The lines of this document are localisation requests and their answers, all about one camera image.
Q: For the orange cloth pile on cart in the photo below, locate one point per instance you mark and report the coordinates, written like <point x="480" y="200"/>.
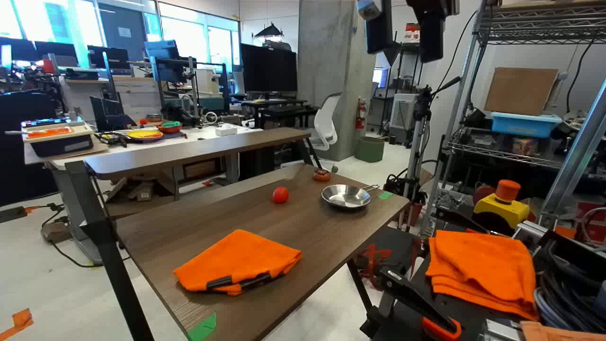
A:
<point x="484" y="270"/>

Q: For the small orange dish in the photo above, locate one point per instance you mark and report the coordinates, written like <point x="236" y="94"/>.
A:
<point x="323" y="177"/>

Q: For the red ball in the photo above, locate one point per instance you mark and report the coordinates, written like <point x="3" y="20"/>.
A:
<point x="281" y="196"/>

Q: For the silver metal bowl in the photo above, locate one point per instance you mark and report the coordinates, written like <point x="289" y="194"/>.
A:
<point x="345" y="196"/>

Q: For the white office chair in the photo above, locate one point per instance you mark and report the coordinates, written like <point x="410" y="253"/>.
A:
<point x="325" y="134"/>

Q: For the green bin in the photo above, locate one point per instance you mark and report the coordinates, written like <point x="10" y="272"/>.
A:
<point x="370" y="149"/>

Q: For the green tape piece right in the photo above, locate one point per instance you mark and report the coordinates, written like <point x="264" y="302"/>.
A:
<point x="385" y="196"/>

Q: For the green tape piece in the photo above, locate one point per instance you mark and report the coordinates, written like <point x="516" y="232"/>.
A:
<point x="203" y="331"/>
<point x="385" y="196"/>

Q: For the red fire extinguisher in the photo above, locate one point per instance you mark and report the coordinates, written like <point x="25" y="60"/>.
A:
<point x="361" y="115"/>

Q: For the large black monitor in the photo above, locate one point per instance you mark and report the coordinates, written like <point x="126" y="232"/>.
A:
<point x="268" y="69"/>

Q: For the yellow plate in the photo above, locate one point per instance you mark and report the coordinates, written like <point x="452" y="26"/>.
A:
<point x="145" y="135"/>

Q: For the green tape piece front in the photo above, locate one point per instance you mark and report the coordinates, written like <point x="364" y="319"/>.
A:
<point x="203" y="331"/>

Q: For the yellow emergency stop button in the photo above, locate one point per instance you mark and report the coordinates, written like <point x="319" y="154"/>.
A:
<point x="505" y="204"/>

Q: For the brown cardboard sheet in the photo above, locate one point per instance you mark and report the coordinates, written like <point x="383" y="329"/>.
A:
<point x="522" y="90"/>

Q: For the blue plastic bin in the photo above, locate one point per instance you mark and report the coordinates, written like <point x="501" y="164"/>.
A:
<point x="525" y="126"/>

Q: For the grey box with orange item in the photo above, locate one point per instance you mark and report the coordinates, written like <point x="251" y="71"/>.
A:
<point x="50" y="137"/>

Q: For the camera tripod stand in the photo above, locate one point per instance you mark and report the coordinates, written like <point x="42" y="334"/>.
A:
<point x="408" y="181"/>

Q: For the orange handled clamp tool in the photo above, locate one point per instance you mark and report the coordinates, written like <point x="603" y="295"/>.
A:
<point x="434" y="323"/>

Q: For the silver aluminium frame post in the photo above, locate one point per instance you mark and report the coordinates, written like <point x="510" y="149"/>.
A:
<point x="578" y="158"/>

